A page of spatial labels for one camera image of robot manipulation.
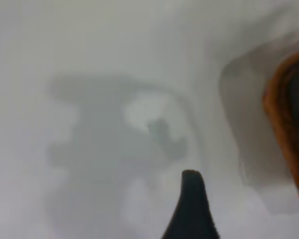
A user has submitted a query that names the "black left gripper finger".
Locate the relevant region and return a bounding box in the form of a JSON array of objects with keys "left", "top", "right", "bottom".
[{"left": 161, "top": 169, "right": 221, "bottom": 239}]

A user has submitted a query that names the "tan woven wicker basket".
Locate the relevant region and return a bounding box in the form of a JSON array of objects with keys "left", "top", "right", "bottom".
[{"left": 262, "top": 45, "right": 299, "bottom": 208}]

